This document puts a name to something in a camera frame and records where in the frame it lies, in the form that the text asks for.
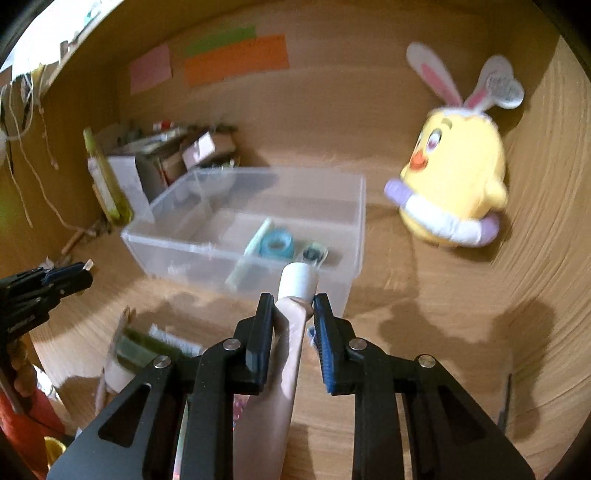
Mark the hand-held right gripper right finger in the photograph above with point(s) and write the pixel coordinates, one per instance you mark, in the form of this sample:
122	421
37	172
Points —
326	350

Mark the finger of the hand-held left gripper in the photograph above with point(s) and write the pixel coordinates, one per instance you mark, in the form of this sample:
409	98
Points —
64	277

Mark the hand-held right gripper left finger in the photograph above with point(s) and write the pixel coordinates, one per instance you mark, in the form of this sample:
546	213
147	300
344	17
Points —
258	344

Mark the pink tube with white cap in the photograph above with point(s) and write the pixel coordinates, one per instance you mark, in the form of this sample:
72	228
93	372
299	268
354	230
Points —
292	350

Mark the clear plastic storage box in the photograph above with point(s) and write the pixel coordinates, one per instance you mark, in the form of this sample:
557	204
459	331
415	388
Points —
258	221

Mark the person's left hand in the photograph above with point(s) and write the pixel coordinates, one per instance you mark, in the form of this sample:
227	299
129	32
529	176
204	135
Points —
23	374

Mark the pale green tube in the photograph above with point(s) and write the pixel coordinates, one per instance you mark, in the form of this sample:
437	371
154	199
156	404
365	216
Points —
247	263

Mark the blue tape roll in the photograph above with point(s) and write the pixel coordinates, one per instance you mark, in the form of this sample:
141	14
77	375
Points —
276	243

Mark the olive green bottle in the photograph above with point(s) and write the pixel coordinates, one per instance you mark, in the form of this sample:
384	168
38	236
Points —
102	177

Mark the green packet with white comb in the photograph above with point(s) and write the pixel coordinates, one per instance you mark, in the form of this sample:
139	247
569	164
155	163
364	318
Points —
152	347

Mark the white paper box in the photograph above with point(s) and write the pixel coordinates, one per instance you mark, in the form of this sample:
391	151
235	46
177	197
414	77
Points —
127	180

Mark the pile of cardboard boxes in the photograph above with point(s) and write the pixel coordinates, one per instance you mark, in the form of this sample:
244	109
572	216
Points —
178	150

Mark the yellow chick plush toy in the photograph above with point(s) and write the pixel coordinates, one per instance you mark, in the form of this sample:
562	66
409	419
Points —
455	166

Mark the pink paper sheet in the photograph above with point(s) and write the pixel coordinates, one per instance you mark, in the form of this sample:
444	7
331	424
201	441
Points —
150	68

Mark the green paper sheet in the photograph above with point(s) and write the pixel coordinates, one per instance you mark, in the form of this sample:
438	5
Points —
221	39

